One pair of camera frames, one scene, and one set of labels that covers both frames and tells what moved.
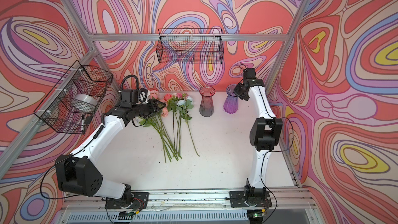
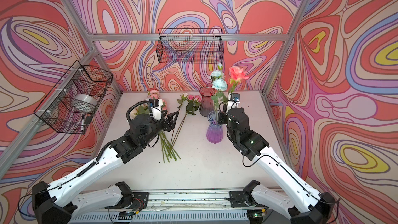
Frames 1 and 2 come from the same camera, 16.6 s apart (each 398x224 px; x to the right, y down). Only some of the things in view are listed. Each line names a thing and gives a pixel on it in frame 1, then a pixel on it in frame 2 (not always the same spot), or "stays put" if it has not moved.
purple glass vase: (230, 105) → (215, 130)
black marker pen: (82, 130) stays put
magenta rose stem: (180, 96) → (193, 104)
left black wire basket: (73, 100) stays put
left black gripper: (154, 108) → (171, 125)
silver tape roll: (84, 102) stays put
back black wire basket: (193, 45) stays put
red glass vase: (206, 108) stays put
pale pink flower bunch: (156, 122) stays put
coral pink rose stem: (169, 97) → (237, 73)
